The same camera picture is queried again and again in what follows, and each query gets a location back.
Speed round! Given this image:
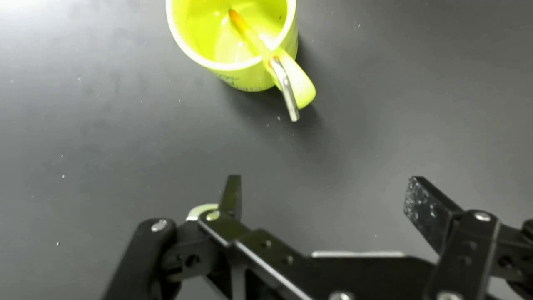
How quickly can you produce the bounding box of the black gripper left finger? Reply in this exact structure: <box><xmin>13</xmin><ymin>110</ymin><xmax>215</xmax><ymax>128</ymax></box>
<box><xmin>101</xmin><ymin>173</ymin><xmax>313</xmax><ymax>300</ymax></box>

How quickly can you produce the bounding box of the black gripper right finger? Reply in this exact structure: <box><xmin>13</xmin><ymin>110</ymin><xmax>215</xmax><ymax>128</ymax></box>
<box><xmin>401</xmin><ymin>175</ymin><xmax>533</xmax><ymax>300</ymax></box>

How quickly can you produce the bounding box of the yellow mug with green print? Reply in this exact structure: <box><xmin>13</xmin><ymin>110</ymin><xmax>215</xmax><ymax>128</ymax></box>
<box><xmin>165</xmin><ymin>0</ymin><xmax>318</xmax><ymax>112</ymax></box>

